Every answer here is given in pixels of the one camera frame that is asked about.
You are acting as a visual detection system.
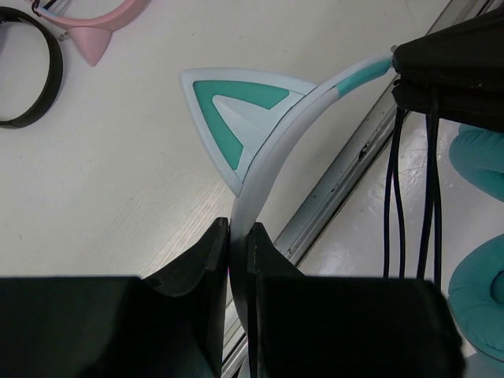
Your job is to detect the teal cat-ear headphones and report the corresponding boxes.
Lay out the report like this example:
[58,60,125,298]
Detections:
[180,54,503,360]

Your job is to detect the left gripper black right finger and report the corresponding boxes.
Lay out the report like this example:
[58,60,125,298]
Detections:
[246,223,465,377]

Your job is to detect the pink and blue cat-ear headphones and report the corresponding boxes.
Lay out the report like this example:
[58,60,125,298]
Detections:
[27,0,148,66]

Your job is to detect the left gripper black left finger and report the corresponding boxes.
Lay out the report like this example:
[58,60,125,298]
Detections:
[1,217,228,377]

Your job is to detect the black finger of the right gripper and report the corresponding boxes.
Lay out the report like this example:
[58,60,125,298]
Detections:
[393,9,503,89]
[392,78,503,132]

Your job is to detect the small black headphones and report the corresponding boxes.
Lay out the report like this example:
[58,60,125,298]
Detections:
[1,6,64,129]

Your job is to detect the black headphone audio cable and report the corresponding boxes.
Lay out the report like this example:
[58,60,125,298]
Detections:
[384,86,444,284]

